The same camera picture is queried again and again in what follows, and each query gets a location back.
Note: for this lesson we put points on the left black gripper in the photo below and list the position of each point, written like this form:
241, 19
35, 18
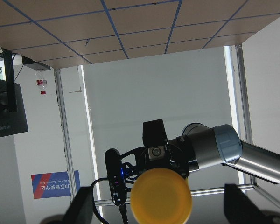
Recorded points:
166, 156

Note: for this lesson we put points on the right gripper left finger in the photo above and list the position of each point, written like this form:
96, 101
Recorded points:
80, 210

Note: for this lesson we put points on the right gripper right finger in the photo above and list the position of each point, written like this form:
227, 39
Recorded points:
239, 209

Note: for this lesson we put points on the yellow push button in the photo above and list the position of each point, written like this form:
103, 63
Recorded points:
161, 196

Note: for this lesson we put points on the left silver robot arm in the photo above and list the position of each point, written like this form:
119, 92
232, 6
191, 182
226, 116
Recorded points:
201, 147

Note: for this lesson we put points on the red blue sign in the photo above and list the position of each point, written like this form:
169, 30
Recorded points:
50, 185

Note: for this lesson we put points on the black monitor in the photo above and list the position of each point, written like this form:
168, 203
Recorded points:
12, 112

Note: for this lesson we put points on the plastic water bottle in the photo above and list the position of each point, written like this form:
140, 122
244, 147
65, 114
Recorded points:
41, 81

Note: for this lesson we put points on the brown paper table cover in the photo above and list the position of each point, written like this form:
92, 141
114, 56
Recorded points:
65, 33

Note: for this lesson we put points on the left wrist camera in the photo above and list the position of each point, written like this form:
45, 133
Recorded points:
115, 176

